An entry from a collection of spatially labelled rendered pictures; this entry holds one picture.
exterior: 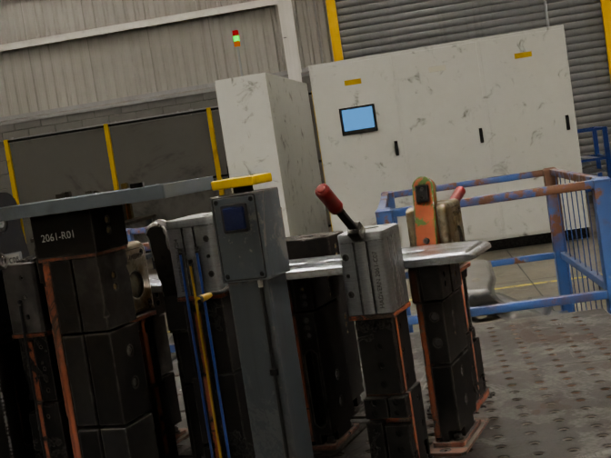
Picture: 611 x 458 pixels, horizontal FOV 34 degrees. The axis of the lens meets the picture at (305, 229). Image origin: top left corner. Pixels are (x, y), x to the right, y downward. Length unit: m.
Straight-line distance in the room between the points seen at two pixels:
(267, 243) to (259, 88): 8.36
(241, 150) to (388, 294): 8.29
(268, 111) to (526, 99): 2.43
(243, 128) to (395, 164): 1.50
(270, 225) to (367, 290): 0.19
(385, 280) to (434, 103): 8.18
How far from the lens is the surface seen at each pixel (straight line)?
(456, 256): 1.45
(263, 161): 9.58
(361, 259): 1.37
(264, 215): 1.25
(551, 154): 9.60
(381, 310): 1.37
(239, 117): 9.63
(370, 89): 9.52
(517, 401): 1.78
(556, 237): 4.64
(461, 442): 1.55
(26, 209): 1.38
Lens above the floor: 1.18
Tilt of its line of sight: 4 degrees down
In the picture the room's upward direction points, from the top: 9 degrees counter-clockwise
